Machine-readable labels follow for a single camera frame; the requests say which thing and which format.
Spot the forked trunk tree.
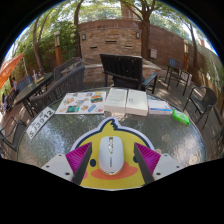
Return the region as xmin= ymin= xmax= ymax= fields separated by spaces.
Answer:
xmin=119 ymin=0 xmax=168 ymax=61

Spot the blue-backed folding chair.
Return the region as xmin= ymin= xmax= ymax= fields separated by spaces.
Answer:
xmin=164 ymin=58 xmax=193 ymax=88

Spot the orange parasol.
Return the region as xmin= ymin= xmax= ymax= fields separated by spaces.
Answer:
xmin=0 ymin=53 xmax=25 ymax=89

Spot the white lettered label plate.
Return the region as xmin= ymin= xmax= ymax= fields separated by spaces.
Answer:
xmin=25 ymin=106 xmax=56 ymax=140

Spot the yellow duck mouse pad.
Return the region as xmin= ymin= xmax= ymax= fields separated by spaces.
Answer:
xmin=69 ymin=116 xmax=157 ymax=190

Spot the dark metal mesh chair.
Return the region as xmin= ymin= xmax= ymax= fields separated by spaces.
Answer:
xmin=0 ymin=116 xmax=28 ymax=158

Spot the dark round-backed patio chair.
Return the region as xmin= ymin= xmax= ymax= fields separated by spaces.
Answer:
xmin=183 ymin=86 xmax=218 ymax=131

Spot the dark woven armchair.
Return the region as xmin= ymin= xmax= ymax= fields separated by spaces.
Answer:
xmin=53 ymin=56 xmax=83 ymax=81
xmin=29 ymin=65 xmax=86 ymax=114

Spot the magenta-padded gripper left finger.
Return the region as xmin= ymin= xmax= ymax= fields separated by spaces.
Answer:
xmin=41 ymin=142 xmax=93 ymax=186

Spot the black slatted chair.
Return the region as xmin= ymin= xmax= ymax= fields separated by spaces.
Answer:
xmin=99 ymin=53 xmax=160 ymax=94

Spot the small white and blue box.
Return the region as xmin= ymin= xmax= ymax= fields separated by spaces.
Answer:
xmin=146 ymin=98 xmax=174 ymax=116

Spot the wooden lantern post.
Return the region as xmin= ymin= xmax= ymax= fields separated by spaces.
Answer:
xmin=53 ymin=30 xmax=63 ymax=67
xmin=182 ymin=39 xmax=190 ymax=72

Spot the green oblong object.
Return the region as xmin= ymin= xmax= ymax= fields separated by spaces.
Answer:
xmin=171 ymin=109 xmax=191 ymax=126

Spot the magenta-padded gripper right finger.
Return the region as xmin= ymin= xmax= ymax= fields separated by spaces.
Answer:
xmin=133 ymin=142 xmax=184 ymax=184

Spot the dark outdoor side table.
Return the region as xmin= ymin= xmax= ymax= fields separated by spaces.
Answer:
xmin=13 ymin=71 xmax=54 ymax=116

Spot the grey wall utility box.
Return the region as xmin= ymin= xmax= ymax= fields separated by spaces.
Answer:
xmin=149 ymin=48 xmax=158 ymax=60

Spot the white computer mouse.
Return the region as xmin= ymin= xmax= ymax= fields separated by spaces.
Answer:
xmin=97 ymin=135 xmax=125 ymax=176

